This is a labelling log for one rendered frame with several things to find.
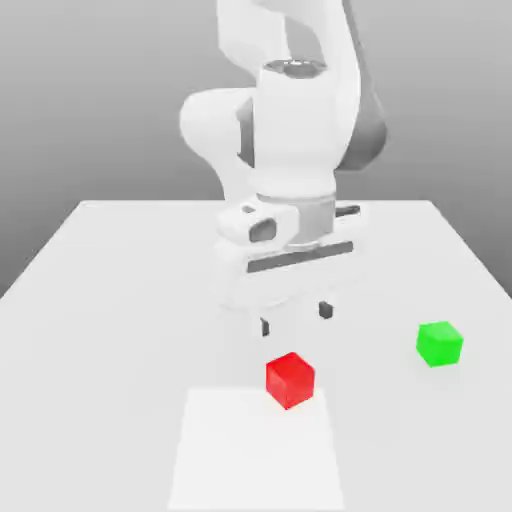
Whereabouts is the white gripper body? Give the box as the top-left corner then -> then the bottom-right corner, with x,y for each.
215,238 -> 362,314

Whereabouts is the small red cube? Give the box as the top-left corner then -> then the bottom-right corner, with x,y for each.
265,351 -> 316,412

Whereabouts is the small green cube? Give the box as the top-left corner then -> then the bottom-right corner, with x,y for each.
415,320 -> 465,369

